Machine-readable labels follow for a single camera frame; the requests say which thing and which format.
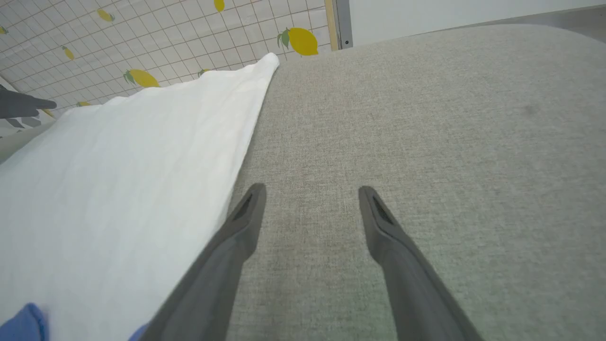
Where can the blue and white garment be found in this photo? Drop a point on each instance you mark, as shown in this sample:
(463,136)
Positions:
(118,189)

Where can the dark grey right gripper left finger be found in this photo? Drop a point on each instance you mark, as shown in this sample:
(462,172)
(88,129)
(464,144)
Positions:
(213,284)

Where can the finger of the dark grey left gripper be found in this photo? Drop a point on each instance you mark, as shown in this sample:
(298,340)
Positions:
(21,105)

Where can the grey fabric sofa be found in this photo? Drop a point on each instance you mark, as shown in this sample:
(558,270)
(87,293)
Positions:
(426,142)

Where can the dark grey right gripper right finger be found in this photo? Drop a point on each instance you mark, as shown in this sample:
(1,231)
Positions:
(412,284)

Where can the grey metal post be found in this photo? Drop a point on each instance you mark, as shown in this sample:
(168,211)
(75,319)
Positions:
(344,23)

